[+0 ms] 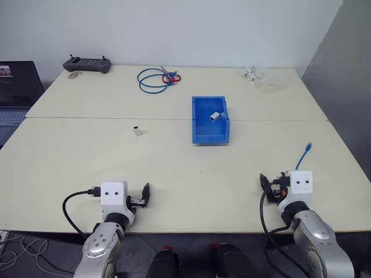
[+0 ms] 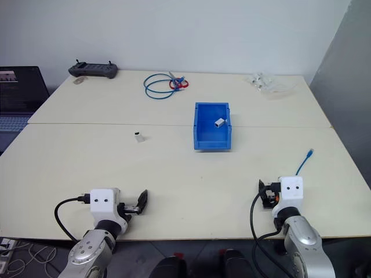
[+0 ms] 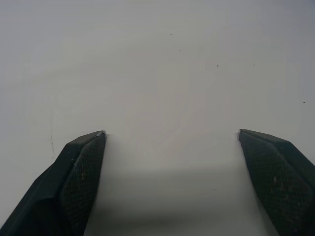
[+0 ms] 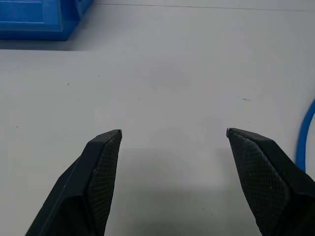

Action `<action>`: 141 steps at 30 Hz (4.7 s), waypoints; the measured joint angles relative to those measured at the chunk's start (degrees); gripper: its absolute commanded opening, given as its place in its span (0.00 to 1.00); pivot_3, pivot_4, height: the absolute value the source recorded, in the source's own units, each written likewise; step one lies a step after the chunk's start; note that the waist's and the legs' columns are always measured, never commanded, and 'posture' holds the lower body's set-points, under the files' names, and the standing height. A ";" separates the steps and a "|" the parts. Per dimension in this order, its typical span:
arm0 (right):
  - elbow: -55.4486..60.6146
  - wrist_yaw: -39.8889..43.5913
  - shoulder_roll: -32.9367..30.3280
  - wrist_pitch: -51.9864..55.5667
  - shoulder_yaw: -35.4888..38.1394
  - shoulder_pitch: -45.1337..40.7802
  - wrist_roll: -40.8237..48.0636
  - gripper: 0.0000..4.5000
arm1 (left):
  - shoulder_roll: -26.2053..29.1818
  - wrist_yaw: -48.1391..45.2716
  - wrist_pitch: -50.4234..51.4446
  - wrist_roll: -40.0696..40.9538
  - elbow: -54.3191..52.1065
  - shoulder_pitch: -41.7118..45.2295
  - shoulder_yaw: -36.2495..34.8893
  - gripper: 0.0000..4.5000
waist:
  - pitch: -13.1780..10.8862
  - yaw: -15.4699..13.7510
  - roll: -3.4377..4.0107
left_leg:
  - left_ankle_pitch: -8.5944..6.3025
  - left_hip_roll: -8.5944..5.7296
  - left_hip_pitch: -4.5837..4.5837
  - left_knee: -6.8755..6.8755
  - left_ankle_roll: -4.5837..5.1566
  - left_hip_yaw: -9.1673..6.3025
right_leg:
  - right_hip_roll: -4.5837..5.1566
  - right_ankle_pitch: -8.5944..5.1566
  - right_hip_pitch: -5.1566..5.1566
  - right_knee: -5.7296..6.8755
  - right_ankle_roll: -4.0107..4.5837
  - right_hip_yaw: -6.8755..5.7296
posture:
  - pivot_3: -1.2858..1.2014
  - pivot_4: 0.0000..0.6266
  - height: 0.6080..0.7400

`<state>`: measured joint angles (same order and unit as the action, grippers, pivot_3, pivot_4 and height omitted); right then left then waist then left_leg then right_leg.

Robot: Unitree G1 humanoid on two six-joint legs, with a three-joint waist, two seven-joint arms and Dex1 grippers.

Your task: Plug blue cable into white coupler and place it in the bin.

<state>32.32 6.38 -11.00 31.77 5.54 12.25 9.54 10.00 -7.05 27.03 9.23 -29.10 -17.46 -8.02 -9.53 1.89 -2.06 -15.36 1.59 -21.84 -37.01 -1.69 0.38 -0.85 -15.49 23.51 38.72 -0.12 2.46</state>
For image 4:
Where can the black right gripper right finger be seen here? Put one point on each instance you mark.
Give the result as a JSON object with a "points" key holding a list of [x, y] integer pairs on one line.
{"points": [[273, 186]]}

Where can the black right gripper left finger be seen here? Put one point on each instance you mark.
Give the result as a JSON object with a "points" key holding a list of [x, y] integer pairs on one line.
{"points": [[81, 191]]}

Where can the blue plastic storage bin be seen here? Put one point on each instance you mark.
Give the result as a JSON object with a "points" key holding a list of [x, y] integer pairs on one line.
{"points": [[34, 18]]}

